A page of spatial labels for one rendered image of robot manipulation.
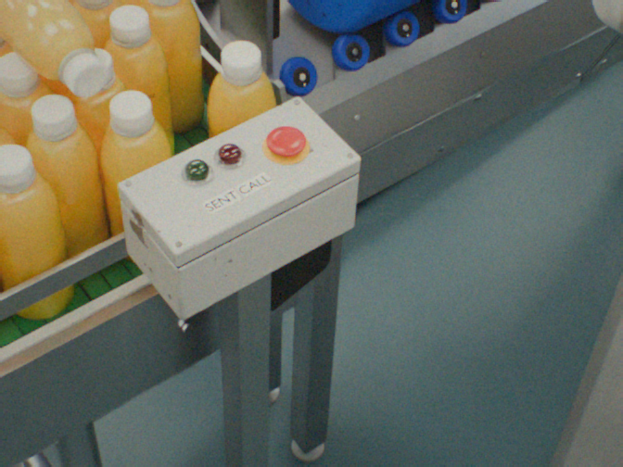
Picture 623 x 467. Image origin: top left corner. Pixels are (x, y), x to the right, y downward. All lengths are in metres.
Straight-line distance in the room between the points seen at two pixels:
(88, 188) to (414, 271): 1.31
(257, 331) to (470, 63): 0.49
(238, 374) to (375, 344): 1.02
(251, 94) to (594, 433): 0.78
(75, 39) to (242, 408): 0.47
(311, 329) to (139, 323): 0.58
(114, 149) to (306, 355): 0.80
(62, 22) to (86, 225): 0.21
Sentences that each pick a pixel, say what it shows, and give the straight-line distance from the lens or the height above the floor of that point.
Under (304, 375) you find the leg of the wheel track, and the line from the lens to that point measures 1.93.
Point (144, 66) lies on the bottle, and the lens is 1.25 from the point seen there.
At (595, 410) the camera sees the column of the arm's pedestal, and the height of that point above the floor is 0.50.
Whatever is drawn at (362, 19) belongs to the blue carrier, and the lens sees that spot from 1.35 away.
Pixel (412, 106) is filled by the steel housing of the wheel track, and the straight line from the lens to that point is 1.50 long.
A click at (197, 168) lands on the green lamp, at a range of 1.07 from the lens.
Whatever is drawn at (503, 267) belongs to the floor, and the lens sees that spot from 2.45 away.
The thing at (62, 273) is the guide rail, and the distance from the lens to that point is 1.18.
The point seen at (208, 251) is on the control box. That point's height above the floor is 1.08.
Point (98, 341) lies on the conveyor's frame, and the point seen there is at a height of 0.87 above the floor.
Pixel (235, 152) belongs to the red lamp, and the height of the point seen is 1.11.
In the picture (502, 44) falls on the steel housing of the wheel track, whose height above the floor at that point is 0.88.
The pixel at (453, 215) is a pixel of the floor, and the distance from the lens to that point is 2.52.
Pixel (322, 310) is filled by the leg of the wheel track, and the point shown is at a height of 0.45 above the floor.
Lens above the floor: 1.90
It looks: 50 degrees down
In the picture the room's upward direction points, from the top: 3 degrees clockwise
